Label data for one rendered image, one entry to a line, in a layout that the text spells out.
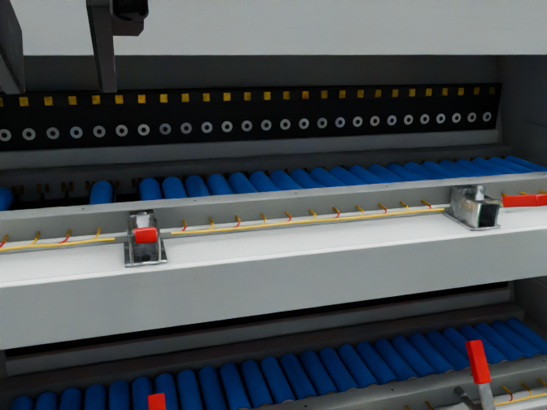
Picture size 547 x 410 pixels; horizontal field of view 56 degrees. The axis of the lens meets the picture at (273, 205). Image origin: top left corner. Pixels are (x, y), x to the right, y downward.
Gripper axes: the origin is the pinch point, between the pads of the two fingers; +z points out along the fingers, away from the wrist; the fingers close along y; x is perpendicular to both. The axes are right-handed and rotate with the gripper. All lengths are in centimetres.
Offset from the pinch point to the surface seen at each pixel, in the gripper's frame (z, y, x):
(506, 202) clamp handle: 12.3, -29.3, 6.7
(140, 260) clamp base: 16.5, -2.9, 7.9
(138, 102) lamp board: 28.3, -4.2, -8.1
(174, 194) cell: 22.9, -6.2, 2.2
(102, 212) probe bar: 19.4, -0.6, 3.9
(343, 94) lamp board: 27.9, -25.1, -8.3
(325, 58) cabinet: 31.5, -25.2, -14.2
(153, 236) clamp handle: 9.7, -3.6, 7.3
